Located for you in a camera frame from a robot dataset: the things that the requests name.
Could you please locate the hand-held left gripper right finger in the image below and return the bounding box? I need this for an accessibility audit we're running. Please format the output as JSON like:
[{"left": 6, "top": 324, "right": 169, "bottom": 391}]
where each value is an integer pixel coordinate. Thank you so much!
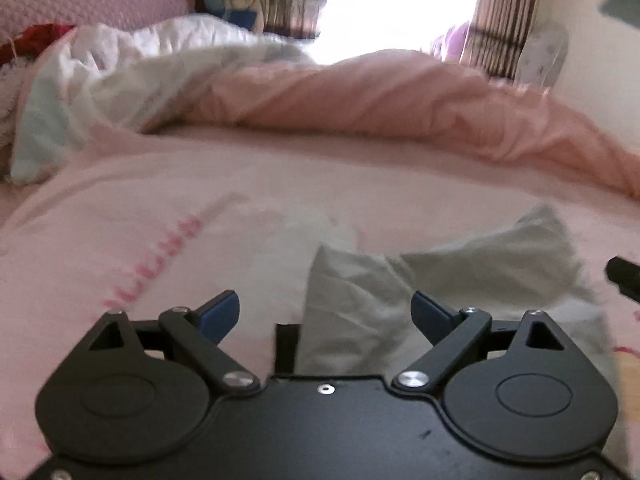
[{"left": 391, "top": 290, "right": 567, "bottom": 394}]

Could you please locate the grey and black jacket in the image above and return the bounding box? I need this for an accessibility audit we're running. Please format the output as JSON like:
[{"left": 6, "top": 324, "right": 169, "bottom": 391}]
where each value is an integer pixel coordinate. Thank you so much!
[{"left": 274, "top": 203, "right": 619, "bottom": 377}]

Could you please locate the purple cloth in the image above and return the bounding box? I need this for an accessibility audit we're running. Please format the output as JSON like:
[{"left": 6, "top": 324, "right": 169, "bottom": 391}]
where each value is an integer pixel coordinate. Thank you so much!
[{"left": 431, "top": 21, "right": 474, "bottom": 65}]

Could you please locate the pink printed bed sheet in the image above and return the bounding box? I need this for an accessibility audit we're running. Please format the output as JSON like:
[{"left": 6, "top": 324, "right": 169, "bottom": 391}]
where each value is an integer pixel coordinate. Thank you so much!
[{"left": 0, "top": 124, "right": 640, "bottom": 463}]

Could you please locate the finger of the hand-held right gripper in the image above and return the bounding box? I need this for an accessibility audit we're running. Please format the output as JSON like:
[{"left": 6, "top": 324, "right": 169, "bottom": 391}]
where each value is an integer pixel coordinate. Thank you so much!
[{"left": 605, "top": 255, "right": 640, "bottom": 305}]

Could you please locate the pink and white quilt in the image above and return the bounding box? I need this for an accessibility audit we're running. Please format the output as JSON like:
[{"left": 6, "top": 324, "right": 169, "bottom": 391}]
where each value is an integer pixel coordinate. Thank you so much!
[{"left": 10, "top": 14, "right": 640, "bottom": 197}]

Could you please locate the pink quilted headboard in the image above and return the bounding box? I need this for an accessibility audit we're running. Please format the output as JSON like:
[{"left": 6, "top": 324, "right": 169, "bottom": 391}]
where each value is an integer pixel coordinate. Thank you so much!
[{"left": 0, "top": 0, "right": 189, "bottom": 47}]

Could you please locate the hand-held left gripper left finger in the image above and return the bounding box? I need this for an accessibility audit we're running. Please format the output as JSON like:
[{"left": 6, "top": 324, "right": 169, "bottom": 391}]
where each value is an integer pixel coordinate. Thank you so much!
[{"left": 86, "top": 289, "right": 262, "bottom": 395}]

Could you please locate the red cloth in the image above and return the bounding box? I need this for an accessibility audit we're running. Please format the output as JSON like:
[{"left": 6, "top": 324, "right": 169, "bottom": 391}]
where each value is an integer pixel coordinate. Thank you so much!
[{"left": 0, "top": 23, "right": 77, "bottom": 67}]

